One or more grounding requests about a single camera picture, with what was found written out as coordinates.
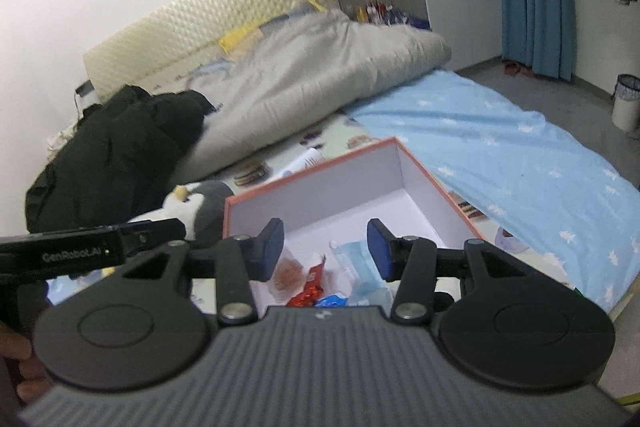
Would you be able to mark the blue face mask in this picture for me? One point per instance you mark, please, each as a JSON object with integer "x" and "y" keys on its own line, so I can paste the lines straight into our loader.
{"x": 357, "y": 264}

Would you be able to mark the cream quilted headboard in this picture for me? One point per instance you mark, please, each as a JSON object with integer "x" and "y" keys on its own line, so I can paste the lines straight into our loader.
{"x": 200, "y": 22}

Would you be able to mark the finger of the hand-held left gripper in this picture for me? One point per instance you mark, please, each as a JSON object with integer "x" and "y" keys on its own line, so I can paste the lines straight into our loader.
{"x": 155, "y": 232}

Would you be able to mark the red foil tea packet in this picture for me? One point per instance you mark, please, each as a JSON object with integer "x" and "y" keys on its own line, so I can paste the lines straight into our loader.
{"x": 310, "y": 289}

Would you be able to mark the person's left hand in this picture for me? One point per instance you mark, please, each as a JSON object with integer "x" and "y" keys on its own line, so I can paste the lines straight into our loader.
{"x": 20, "y": 347}

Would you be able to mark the blue white plastic packet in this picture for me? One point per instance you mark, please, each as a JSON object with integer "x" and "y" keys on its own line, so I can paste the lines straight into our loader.
{"x": 330, "y": 301}

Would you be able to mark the grey duvet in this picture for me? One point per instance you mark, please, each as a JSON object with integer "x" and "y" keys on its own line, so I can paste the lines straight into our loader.
{"x": 310, "y": 82}

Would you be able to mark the black jacket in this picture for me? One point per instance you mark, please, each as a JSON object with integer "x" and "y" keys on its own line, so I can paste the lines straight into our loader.
{"x": 110, "y": 157}

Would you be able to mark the white trash bin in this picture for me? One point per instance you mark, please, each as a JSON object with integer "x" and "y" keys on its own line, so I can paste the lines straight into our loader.
{"x": 625, "y": 107}

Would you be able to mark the white crumpled cloth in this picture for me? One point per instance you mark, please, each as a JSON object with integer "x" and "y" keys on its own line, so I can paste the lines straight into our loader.
{"x": 60, "y": 139}

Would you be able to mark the food print mat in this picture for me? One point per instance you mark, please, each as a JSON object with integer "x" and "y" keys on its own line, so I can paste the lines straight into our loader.
{"x": 345, "y": 142}

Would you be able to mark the yellow pillow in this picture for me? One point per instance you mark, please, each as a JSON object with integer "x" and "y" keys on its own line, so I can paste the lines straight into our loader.
{"x": 240, "y": 36}

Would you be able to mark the grey white penguin plush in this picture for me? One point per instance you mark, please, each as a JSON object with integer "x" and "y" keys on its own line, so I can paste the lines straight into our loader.
{"x": 207, "y": 207}

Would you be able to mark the black wall charger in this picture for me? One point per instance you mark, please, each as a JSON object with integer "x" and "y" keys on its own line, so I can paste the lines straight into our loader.
{"x": 85, "y": 89}

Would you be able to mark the red slippers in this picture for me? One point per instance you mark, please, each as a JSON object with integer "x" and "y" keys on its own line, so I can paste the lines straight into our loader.
{"x": 515, "y": 68}

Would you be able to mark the colourful bedside clutter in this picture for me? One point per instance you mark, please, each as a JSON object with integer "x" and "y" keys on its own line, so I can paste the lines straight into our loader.
{"x": 380, "y": 13}

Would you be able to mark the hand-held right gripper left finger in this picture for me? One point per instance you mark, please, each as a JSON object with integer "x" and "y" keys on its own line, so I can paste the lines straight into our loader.
{"x": 270, "y": 252}

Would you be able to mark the red date snack packet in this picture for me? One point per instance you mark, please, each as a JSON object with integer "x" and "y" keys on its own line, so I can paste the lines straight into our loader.
{"x": 289, "y": 274}

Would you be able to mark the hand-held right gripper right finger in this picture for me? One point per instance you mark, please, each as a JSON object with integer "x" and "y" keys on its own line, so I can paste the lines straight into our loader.
{"x": 380, "y": 252}

